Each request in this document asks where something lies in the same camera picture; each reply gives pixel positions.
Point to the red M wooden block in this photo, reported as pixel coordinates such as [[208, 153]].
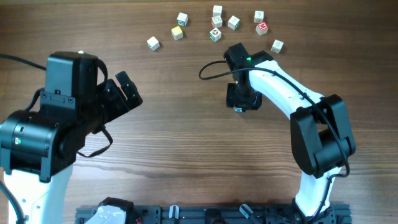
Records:
[[262, 28]]

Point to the plain wooden block top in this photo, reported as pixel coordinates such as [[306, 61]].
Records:
[[217, 10]]

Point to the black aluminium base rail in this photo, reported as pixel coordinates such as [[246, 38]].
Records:
[[115, 210]]

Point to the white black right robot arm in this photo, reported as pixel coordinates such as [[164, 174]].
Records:
[[320, 132]]

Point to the green edged wooden block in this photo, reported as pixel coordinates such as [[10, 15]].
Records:
[[233, 22]]

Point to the red side wooden block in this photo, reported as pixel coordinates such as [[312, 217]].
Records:
[[216, 21]]

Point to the blue bottom tower block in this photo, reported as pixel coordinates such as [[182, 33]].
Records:
[[238, 110]]

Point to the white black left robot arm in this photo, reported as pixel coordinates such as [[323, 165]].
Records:
[[38, 148]]

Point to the plain wooden block far left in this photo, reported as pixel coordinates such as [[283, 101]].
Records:
[[153, 43]]

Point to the green ball picture block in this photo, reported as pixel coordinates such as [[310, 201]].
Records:
[[215, 34]]

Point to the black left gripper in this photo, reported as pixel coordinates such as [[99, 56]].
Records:
[[120, 104]]

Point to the yellow top wooden block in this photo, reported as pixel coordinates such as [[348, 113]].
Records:
[[177, 33]]

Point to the green side wooden block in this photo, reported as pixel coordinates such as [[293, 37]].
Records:
[[182, 19]]

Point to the plain wooden block far right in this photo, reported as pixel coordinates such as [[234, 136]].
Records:
[[277, 46]]

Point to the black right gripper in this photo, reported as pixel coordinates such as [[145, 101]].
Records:
[[231, 99]]

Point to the plain wooden block upper right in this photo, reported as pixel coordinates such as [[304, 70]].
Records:
[[258, 16]]

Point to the plain wooden block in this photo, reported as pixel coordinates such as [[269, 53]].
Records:
[[153, 43], [277, 46], [217, 10], [258, 16]]

